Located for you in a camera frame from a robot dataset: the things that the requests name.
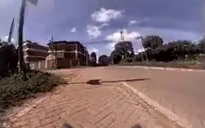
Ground leaning pole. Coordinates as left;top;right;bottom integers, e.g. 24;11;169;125
8;17;16;44

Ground thin mast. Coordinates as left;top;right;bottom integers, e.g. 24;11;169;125
119;29;125;43

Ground reddish road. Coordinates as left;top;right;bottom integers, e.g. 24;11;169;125
53;65;205;128

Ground low green bushes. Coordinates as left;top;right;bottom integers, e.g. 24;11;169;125
0;69;66;114

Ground distant building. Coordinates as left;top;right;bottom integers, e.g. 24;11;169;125
98;54;112;66

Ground brown banded building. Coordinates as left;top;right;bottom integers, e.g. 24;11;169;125
22;39;50;71

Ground tall dark pole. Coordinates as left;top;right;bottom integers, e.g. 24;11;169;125
17;0;27;73

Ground brown multi-storey building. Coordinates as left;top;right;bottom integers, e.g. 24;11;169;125
47;40;90;69

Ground pale kerb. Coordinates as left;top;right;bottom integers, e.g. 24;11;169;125
121;81;191;128

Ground dark hedge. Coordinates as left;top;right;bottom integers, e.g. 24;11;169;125
0;39;19;81

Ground round dark tree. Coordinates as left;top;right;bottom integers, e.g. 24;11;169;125
110;40;135;65

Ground row of trees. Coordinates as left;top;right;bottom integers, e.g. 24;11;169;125
163;39;205;63

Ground red brick path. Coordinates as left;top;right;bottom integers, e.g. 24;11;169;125
3;74;188;128

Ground broad-crowned tree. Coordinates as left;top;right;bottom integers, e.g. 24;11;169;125
141;34;164;61

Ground grass verge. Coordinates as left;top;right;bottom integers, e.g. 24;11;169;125
118;59;205;71

